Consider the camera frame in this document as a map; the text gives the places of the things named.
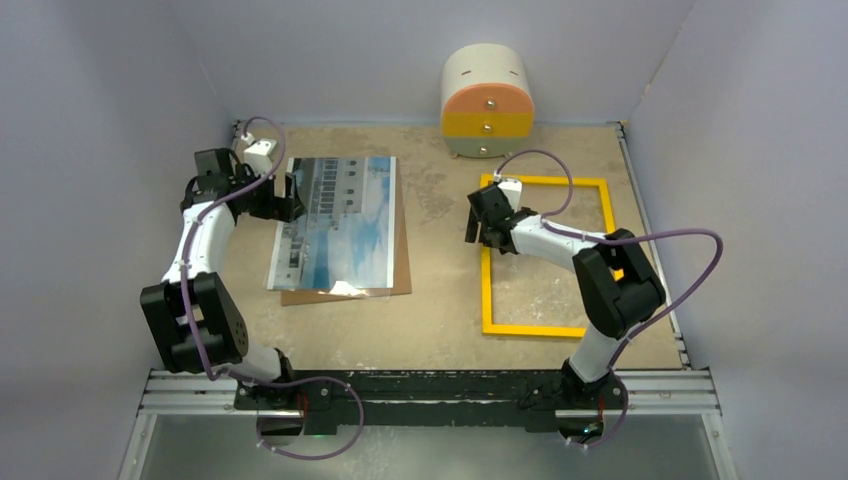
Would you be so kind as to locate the clear plastic sheet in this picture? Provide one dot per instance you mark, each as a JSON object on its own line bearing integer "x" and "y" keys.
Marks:
{"x": 347, "y": 291}

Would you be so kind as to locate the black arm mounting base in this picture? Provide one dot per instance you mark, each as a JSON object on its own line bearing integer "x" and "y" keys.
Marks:
{"x": 535, "y": 400}

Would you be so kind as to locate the brown backing board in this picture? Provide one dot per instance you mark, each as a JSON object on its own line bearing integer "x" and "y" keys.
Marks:
{"x": 402, "y": 283}

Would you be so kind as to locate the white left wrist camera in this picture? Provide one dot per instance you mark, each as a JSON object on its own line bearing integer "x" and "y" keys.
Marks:
{"x": 258, "y": 153}

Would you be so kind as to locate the building and sky photo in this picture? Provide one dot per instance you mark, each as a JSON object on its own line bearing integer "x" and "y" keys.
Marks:
{"x": 347, "y": 232}

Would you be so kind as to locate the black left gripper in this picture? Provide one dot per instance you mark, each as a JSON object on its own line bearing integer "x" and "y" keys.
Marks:
{"x": 287, "y": 207}

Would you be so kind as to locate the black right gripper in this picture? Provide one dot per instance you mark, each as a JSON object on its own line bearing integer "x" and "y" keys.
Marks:
{"x": 475, "y": 225}

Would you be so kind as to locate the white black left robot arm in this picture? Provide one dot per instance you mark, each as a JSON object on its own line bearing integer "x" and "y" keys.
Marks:
{"x": 195, "y": 323}

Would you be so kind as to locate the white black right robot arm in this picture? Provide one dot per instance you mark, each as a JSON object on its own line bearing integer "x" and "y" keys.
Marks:
{"x": 618, "y": 285}

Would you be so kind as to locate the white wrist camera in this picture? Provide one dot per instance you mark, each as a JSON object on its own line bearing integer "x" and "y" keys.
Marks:
{"x": 258, "y": 153}
{"x": 511, "y": 188}

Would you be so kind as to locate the aluminium rail frame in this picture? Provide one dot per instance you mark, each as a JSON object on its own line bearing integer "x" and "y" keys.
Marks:
{"x": 415, "y": 315}

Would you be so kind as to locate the round pastel drawer cabinet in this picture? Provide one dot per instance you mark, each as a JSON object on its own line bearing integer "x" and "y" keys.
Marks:
{"x": 487, "y": 109}

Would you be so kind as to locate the yellow wooden picture frame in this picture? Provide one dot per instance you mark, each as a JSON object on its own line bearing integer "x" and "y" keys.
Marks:
{"x": 489, "y": 326}

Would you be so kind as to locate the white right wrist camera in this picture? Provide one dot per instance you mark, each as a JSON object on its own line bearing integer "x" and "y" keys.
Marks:
{"x": 511, "y": 188}

